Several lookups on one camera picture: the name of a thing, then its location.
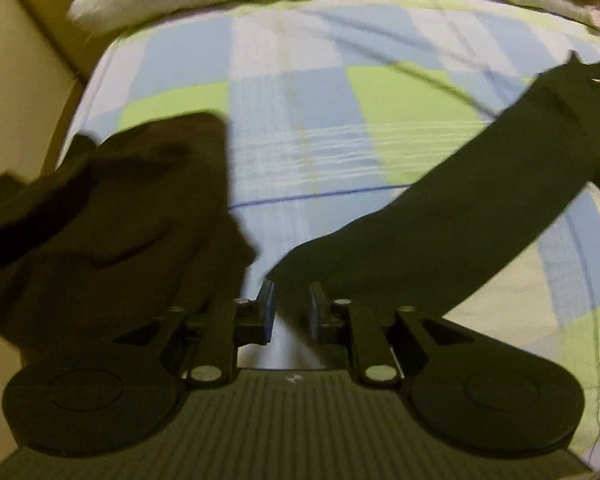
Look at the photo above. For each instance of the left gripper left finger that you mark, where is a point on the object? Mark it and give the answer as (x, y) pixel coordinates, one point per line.
(217, 336)

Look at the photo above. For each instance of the black long sleeve shirt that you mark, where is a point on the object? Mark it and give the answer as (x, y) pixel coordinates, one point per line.
(462, 222)

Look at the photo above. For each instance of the dark brown garment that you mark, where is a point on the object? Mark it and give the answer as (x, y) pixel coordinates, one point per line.
(121, 231)

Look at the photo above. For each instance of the checkered bed sheet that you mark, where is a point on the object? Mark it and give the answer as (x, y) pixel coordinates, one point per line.
(337, 106)

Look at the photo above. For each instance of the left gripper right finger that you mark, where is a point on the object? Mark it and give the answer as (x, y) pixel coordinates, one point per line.
(352, 325)

